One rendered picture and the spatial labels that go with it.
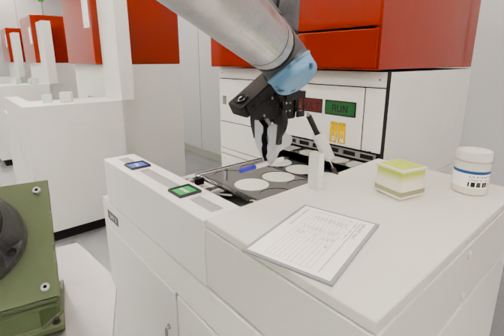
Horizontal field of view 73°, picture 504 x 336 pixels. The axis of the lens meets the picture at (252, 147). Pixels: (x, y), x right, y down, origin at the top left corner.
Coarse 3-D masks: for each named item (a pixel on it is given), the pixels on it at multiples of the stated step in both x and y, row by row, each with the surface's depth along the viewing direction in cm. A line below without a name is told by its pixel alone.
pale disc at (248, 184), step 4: (240, 180) 103; (244, 180) 103; (248, 180) 103; (252, 180) 103; (256, 180) 103; (260, 180) 103; (236, 184) 99; (240, 184) 99; (244, 184) 99; (248, 184) 99; (252, 184) 99; (256, 184) 99; (260, 184) 99; (264, 184) 99; (268, 184) 99; (240, 188) 96; (244, 188) 96; (248, 188) 96; (252, 188) 96; (256, 188) 96; (260, 188) 96; (264, 188) 96
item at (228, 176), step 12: (228, 168) 114; (240, 168) 115; (264, 168) 115; (276, 168) 114; (216, 180) 103; (228, 180) 103; (264, 180) 103; (300, 180) 103; (240, 192) 94; (252, 192) 94; (264, 192) 94; (276, 192) 94
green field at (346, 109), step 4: (328, 104) 113; (332, 104) 112; (336, 104) 111; (340, 104) 110; (344, 104) 109; (348, 104) 108; (352, 104) 107; (328, 108) 114; (332, 108) 112; (336, 108) 111; (340, 108) 110; (344, 108) 109; (348, 108) 108; (352, 108) 107; (328, 112) 114; (332, 112) 113; (336, 112) 112; (340, 112) 110; (344, 112) 109; (348, 112) 108; (352, 112) 107
